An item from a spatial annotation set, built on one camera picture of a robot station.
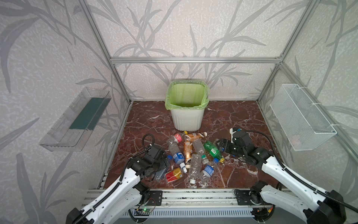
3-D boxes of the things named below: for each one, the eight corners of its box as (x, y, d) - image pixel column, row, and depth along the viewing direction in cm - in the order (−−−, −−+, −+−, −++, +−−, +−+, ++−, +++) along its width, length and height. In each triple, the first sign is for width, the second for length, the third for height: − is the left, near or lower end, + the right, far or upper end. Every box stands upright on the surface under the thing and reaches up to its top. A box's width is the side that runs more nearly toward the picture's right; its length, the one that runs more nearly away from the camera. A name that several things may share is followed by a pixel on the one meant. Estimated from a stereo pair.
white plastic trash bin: (174, 137, 100) (171, 110, 77) (175, 130, 104) (172, 103, 81) (200, 137, 100) (204, 110, 78) (200, 130, 104) (203, 103, 81)
